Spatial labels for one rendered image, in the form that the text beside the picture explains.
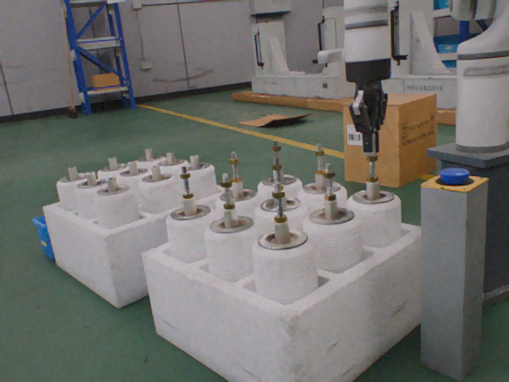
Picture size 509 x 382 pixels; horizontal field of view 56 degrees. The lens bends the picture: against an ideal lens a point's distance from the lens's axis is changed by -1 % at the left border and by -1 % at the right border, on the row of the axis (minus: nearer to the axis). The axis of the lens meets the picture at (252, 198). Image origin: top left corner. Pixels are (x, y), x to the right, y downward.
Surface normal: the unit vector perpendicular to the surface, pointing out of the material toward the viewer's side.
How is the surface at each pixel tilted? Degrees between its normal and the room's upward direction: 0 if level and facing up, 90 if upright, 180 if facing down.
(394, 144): 90
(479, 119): 90
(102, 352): 0
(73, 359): 0
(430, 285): 90
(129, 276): 90
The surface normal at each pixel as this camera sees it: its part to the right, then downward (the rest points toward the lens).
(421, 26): 0.34, -0.17
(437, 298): -0.73, 0.27
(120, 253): 0.66, 0.15
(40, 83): 0.42, 0.22
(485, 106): -0.29, 0.31
